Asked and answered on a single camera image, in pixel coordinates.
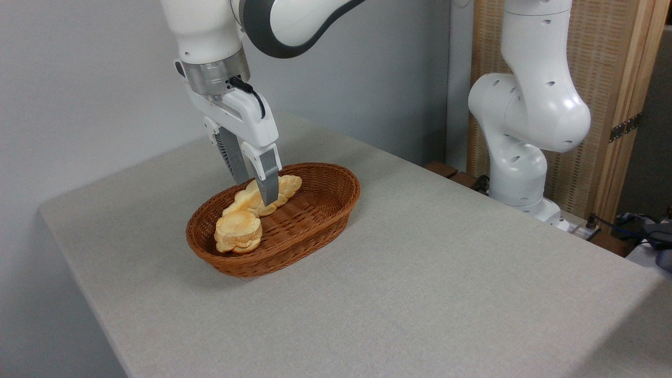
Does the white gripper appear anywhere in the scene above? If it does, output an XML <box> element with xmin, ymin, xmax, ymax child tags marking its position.
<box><xmin>175</xmin><ymin>60</ymin><xmax>282</xmax><ymax>207</ymax></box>

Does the long braided bread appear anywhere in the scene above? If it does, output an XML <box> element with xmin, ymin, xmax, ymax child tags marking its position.
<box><xmin>222</xmin><ymin>175</ymin><xmax>303</xmax><ymax>217</ymax></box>

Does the round bread roll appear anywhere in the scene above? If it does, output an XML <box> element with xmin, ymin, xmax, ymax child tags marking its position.
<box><xmin>214</xmin><ymin>211</ymin><xmax>263</xmax><ymax>254</ymax></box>

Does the brown wicker oval basket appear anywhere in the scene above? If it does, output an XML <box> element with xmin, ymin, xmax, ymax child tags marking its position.
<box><xmin>186</xmin><ymin>162</ymin><xmax>361</xmax><ymax>278</ymax></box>

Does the brown wooden slat platform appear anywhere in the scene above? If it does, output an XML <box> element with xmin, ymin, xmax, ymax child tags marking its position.
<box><xmin>424</xmin><ymin>161</ymin><xmax>492</xmax><ymax>196</ymax></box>

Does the black metal screen hinge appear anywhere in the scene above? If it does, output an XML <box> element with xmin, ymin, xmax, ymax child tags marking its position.
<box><xmin>608</xmin><ymin>112</ymin><xmax>643</xmax><ymax>143</ymax></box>

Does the dark grey bag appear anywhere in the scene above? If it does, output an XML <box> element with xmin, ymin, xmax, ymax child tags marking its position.
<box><xmin>618</xmin><ymin>212</ymin><xmax>672</xmax><ymax>274</ymax></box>

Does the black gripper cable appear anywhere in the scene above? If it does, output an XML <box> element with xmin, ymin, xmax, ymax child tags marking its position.
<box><xmin>229</xmin><ymin>77</ymin><xmax>267</xmax><ymax>119</ymax></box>

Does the black power cable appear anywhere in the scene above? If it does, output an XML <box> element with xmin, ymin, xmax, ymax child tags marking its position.
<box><xmin>587</xmin><ymin>213</ymin><xmax>672</xmax><ymax>248</ymax></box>

